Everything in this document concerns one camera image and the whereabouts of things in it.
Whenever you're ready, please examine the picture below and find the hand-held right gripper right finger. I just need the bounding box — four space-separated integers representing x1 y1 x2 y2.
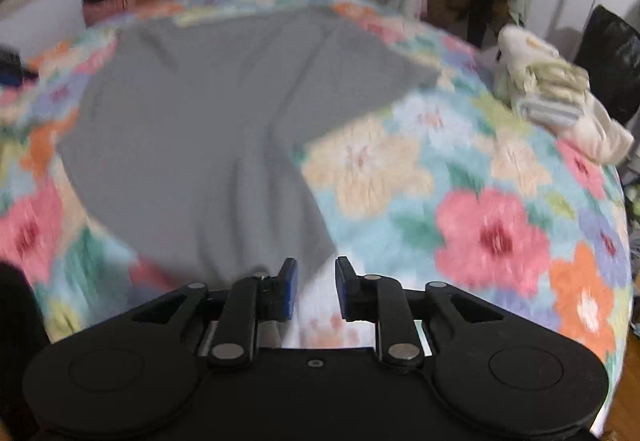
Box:
334 256 505 372

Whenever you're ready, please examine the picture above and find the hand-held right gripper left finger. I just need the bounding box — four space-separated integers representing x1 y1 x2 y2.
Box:
131 257 300 368

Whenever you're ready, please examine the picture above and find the grey garment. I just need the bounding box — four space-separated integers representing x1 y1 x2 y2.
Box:
55 6 441 297

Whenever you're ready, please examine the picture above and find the cream clothes pile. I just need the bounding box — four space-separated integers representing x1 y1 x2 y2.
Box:
494 25 635 165

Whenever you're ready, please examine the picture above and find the floral quilt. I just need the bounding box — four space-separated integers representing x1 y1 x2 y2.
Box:
0 0 636 422

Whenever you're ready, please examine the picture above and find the black bag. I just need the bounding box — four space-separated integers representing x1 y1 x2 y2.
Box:
574 5 640 124

